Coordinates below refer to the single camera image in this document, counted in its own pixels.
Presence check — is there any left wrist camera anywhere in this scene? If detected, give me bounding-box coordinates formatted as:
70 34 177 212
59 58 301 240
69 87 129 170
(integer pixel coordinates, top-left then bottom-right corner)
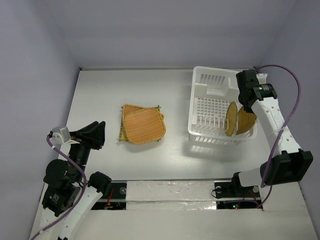
49 126 79 145

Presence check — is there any silver foil covered panel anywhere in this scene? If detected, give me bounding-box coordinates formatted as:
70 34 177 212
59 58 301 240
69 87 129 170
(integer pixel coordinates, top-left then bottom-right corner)
125 180 217 211

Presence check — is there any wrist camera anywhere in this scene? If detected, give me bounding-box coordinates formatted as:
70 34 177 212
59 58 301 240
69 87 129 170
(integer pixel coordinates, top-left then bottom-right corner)
49 126 79 145
256 73 268 85

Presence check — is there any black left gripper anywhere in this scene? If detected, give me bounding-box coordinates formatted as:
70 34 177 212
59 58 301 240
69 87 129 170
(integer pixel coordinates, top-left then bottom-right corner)
68 119 106 179

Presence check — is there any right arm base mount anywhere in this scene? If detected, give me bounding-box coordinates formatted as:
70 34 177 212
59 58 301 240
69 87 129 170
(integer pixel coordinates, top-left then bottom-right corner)
211 172 260 199

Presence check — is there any square woven bamboo plate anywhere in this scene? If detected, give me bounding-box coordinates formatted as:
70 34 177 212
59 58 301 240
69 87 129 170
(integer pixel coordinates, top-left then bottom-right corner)
117 104 162 144

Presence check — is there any white plastic dish rack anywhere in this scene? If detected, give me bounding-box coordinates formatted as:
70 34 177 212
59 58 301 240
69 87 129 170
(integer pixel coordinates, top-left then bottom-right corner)
187 66 257 145

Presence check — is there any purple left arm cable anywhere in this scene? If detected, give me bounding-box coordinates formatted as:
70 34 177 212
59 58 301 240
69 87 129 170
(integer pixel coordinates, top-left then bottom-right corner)
29 136 88 240

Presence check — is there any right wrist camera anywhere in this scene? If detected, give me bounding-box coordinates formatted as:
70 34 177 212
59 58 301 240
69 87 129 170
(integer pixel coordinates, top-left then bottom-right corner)
256 73 268 85

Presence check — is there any round yellow green-rimmed plate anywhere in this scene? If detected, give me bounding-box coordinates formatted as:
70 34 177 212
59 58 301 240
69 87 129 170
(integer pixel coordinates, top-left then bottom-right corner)
224 101 238 137

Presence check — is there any yellow woven fan plate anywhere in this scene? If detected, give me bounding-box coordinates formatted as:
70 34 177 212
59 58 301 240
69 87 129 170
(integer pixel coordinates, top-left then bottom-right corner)
236 106 257 135

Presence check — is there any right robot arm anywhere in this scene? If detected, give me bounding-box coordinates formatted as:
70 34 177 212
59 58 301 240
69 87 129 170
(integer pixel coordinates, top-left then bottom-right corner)
230 70 313 196

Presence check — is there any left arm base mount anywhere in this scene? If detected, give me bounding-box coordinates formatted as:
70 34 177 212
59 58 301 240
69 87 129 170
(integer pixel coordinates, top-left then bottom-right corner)
91 181 127 210

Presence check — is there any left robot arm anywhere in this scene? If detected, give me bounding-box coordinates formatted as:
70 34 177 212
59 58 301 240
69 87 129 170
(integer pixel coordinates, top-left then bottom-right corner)
32 121 113 240

